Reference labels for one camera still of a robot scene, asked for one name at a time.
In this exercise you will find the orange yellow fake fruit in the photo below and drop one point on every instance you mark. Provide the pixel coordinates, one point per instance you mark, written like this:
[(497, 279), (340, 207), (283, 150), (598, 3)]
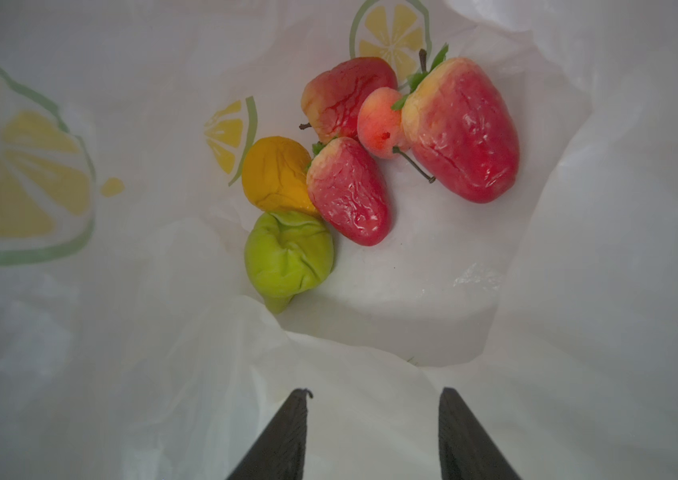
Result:
[(274, 176)]

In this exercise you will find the green fake fruit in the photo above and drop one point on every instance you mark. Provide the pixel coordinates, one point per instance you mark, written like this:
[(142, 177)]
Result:
[(287, 253)]

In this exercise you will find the red yellow fake apple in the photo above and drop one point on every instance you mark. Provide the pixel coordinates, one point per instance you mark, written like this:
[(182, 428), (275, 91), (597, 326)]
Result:
[(459, 128)]

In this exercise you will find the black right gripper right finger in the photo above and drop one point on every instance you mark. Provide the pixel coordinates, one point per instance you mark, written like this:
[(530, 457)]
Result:
[(466, 451)]

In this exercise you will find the red strawberry shaped fake fruit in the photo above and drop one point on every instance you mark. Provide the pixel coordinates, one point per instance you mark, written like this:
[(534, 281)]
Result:
[(347, 187)]

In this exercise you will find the dark red fake fruit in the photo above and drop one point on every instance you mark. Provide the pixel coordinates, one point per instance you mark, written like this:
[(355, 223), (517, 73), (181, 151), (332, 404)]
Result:
[(332, 100)]

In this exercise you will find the white plastic bag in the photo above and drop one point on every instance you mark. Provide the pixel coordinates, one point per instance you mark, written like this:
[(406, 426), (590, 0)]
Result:
[(132, 345)]

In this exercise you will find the small red fake cherry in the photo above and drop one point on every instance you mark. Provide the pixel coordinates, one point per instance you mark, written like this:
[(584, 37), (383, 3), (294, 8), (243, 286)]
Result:
[(379, 127)]

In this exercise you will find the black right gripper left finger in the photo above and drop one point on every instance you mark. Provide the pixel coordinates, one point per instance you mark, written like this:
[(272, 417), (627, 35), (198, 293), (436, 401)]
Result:
[(280, 450)]

